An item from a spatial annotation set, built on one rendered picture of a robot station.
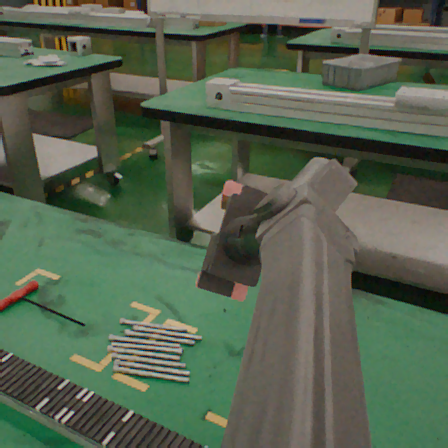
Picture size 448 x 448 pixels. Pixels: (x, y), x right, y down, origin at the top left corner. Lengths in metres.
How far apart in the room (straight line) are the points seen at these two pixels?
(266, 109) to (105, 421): 1.42
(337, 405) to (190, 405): 0.46
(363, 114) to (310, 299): 1.50
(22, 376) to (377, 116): 1.38
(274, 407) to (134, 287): 0.67
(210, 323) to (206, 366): 0.09
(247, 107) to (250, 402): 1.69
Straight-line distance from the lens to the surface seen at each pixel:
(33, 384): 0.68
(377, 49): 3.50
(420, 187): 3.36
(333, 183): 0.51
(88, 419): 0.62
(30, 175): 2.77
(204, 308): 0.80
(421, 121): 1.73
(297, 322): 0.25
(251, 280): 0.59
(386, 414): 0.68
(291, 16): 3.14
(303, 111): 1.80
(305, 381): 0.21
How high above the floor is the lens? 1.27
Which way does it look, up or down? 29 degrees down
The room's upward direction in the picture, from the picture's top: straight up
